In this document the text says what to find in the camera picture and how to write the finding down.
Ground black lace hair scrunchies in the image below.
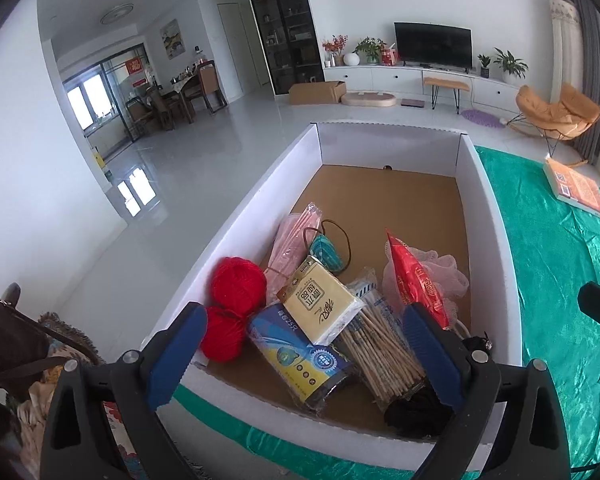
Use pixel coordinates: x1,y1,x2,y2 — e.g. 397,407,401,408
381,331,494,441

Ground wooden cotton swab pack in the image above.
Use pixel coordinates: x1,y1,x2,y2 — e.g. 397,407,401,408
335,268,426,411

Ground red tissue pack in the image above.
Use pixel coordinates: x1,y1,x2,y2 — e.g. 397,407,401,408
387,232,450,330

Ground red yarn ball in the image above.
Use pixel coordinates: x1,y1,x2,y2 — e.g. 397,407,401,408
200,257,266,363

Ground blue yellow packet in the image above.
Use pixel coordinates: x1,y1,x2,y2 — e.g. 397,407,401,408
248,304,355,413

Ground gold tissue pack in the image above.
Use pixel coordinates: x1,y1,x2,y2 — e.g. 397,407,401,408
277,256,365,346

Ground pink cloth pack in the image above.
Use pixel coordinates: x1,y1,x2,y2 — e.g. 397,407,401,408
264,203,323,306

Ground teal sachet with cord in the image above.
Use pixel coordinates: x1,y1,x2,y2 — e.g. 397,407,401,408
302,219,352,276

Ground green satin tablecloth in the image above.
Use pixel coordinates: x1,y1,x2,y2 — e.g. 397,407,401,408
174,136,600,479

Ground orange paperback book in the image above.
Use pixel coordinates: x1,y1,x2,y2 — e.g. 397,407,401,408
543,156,600,218

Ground orange lounge chair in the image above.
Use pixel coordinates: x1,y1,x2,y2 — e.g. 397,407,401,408
500,82,600,157

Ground green potted plant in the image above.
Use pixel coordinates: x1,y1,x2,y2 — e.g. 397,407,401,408
494,48,529,84

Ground white cardboard box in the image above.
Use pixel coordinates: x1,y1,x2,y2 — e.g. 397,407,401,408
157,122,522,479

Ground small wooden bench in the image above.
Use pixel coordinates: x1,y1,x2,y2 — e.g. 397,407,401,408
422,76,471,114

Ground black flat television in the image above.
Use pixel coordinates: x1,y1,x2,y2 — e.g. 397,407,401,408
394,22,474,70

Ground white tv cabinet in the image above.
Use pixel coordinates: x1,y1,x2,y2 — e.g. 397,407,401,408
324,65,518,114

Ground brown cardboard box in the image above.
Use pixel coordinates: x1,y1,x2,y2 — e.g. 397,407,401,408
289,80,347,105

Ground dark dining table set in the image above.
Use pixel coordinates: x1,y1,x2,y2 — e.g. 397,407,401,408
126,60,227,136

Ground red flower vase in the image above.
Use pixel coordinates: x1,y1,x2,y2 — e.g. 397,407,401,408
322,35,361,66

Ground black display cabinet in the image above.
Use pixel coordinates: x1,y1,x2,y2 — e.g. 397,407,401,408
250,0,324,96

